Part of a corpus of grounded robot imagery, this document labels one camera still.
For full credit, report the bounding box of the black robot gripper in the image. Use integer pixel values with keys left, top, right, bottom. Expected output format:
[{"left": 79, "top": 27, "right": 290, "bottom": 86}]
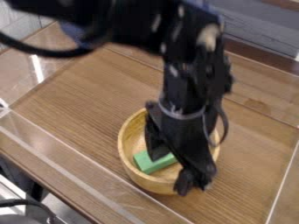
[{"left": 144, "top": 45, "right": 233, "bottom": 196}]

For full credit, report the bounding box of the green rectangular block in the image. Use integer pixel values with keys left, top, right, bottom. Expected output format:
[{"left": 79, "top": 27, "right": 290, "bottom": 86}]
[{"left": 133, "top": 150, "right": 177, "bottom": 174}]

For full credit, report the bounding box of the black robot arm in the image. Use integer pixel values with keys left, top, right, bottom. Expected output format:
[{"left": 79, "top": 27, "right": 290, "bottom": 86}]
[{"left": 0, "top": 0, "right": 233, "bottom": 195}]

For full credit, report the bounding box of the brown wooden bowl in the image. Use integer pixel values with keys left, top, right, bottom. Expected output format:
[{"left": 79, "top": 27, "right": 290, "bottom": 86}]
[{"left": 116, "top": 108, "right": 221, "bottom": 196}]

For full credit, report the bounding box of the clear acrylic front wall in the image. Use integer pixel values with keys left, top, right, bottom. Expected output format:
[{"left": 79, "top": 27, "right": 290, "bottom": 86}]
[{"left": 0, "top": 108, "right": 192, "bottom": 224}]

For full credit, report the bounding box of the black cable lower left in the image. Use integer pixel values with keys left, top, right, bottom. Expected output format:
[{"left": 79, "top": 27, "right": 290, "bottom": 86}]
[{"left": 0, "top": 199, "right": 57, "bottom": 224}]

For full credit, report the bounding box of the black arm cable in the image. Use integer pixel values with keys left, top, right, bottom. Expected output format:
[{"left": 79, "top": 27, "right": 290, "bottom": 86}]
[{"left": 0, "top": 29, "right": 94, "bottom": 59}]

